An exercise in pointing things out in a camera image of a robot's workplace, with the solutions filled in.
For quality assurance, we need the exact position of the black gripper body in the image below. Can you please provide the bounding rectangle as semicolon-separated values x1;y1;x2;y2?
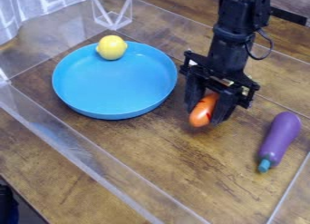
179;24;259;108

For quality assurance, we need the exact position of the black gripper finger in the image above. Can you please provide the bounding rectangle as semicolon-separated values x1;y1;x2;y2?
211;90;237;125
184;73;204;112

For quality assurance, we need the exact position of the purple toy eggplant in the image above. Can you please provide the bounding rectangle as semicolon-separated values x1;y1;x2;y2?
257;112;302;173

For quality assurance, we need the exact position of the orange toy carrot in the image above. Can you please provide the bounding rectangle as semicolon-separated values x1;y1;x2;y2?
188;93;219;127

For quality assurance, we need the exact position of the yellow toy lemon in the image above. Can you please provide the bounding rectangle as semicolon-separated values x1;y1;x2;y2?
96;35;127;60

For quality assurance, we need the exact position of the blue round tray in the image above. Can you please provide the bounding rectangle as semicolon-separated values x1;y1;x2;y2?
52;42;177;120

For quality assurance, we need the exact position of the white curtain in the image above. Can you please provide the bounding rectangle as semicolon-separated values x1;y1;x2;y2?
0;0;85;45

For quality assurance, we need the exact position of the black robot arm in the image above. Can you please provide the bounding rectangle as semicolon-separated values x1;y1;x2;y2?
179;0;271;125

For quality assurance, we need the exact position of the clear acrylic enclosure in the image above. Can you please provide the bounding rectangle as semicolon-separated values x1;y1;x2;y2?
0;2;310;224

